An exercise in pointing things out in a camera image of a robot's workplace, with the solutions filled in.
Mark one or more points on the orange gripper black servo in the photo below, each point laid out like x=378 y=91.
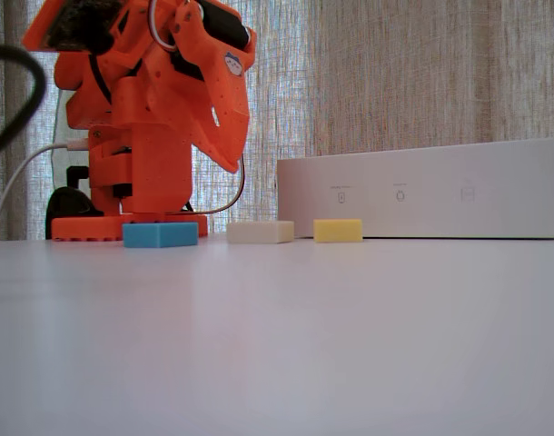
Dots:
x=222 y=97

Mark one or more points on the orange robot arm with base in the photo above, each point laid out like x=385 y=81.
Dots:
x=159 y=172

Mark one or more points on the blue foam cuboid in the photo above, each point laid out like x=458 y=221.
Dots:
x=159 y=235

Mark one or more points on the cream white foam cuboid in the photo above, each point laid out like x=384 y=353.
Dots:
x=259 y=232

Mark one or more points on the yellow foam cuboid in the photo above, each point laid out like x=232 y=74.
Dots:
x=338 y=230

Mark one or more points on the white cardboard box bin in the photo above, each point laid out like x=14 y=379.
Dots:
x=440 y=195

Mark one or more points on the black table clamp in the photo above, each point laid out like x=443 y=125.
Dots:
x=68 y=204

